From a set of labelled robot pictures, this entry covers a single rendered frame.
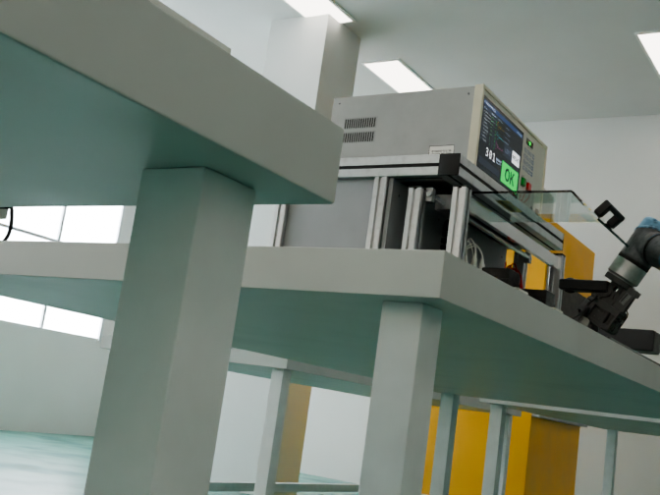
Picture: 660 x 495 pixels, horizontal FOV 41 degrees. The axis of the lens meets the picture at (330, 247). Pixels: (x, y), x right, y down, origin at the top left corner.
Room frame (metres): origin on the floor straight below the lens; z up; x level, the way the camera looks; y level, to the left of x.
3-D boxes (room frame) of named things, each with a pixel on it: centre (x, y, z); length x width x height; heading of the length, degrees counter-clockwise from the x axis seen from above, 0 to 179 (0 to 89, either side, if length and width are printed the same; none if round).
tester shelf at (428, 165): (2.12, -0.23, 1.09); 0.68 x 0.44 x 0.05; 147
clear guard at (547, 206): (1.86, -0.43, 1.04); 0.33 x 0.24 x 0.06; 57
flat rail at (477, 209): (2.00, -0.42, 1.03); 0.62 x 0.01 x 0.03; 147
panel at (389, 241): (2.09, -0.29, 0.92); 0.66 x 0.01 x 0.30; 147
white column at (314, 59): (6.17, 0.32, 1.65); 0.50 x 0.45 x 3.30; 57
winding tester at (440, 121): (2.14, -0.24, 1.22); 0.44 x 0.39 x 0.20; 147
